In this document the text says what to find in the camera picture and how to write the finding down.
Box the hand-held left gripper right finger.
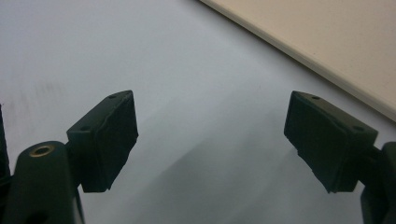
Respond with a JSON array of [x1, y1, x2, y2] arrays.
[[283, 90, 379, 194]]

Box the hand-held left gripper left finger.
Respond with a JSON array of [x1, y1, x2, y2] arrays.
[[65, 90, 140, 194]]

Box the beige tray with rabbit print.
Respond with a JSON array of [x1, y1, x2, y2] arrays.
[[199, 0, 396, 123]]

